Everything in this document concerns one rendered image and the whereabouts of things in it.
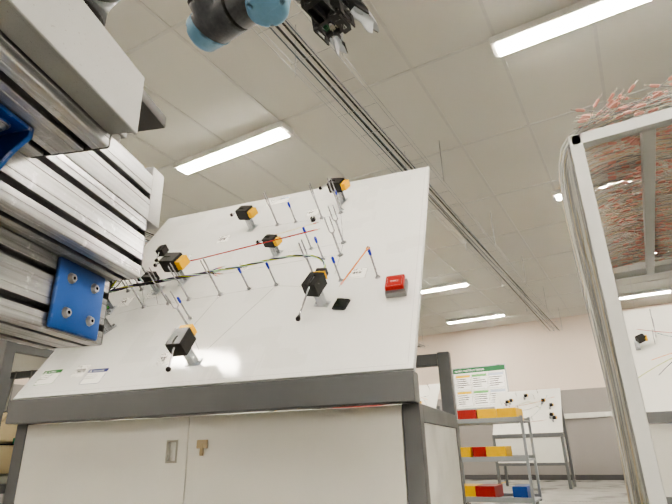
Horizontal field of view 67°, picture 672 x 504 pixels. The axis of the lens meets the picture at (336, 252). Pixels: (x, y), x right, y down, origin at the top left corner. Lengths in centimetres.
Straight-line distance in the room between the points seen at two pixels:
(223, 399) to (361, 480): 38
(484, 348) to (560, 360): 165
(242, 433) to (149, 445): 27
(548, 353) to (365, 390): 1128
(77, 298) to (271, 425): 70
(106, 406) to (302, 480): 58
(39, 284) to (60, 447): 105
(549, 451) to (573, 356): 301
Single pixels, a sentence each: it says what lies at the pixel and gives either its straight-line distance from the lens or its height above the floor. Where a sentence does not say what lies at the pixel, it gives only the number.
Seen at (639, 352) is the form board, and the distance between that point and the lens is 421.
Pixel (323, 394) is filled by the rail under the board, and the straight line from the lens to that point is 119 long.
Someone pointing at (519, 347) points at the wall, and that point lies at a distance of 1249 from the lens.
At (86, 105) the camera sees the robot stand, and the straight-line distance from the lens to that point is 53.
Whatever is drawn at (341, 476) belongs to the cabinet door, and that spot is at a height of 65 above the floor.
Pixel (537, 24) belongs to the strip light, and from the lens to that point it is 385.
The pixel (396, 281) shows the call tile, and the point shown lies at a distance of 134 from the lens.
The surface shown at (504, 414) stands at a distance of 613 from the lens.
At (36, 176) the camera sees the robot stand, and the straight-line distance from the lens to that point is 62.
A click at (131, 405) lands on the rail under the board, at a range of 147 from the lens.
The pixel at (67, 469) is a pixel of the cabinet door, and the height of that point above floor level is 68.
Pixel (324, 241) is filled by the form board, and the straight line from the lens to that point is 169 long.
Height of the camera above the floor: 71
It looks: 21 degrees up
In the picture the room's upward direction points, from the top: 2 degrees counter-clockwise
